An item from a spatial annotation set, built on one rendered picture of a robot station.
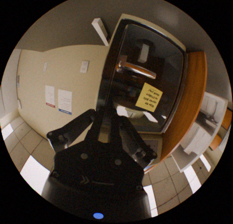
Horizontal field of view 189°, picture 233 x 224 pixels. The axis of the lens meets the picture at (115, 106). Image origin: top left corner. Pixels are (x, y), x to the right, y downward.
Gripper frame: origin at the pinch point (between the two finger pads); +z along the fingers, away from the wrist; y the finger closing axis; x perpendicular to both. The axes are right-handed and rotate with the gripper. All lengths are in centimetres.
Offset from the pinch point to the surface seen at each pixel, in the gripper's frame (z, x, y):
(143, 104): 3.6, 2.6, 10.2
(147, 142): 1.0, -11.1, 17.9
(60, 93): 48, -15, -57
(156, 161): -5.6, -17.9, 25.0
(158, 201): -60, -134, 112
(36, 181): -53, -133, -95
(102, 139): 0.4, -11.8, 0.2
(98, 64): 48, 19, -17
